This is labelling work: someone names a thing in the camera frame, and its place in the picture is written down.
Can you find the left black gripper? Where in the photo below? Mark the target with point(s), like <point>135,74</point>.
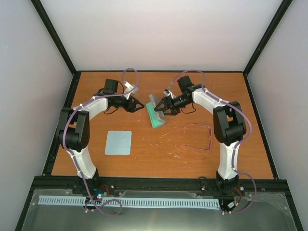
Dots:
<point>137,102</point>

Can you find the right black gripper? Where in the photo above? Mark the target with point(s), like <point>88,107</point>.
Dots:
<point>164,109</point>

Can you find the grey felt glasses case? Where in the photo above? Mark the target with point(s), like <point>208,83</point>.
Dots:
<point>157,119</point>

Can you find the light blue cleaning cloth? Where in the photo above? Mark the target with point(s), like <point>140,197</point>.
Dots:
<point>118,143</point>

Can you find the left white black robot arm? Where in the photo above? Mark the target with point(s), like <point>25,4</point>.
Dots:
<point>73,129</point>

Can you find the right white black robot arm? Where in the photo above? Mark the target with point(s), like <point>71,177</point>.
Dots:
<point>229,124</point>

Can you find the pink transparent sunglasses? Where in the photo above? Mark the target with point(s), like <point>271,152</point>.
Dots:
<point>197,137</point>

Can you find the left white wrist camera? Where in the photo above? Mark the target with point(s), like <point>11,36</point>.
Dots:
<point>129,89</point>

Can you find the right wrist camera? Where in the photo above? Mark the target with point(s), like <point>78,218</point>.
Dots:
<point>168,93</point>

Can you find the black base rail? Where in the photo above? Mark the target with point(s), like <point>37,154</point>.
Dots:
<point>204,187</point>

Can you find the black aluminium frame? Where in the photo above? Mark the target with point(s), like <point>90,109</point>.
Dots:
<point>274,184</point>

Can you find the light blue slotted cable duct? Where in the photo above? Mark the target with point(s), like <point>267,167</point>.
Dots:
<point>131,202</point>

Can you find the metal base plate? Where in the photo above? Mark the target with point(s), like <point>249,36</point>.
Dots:
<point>264,212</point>

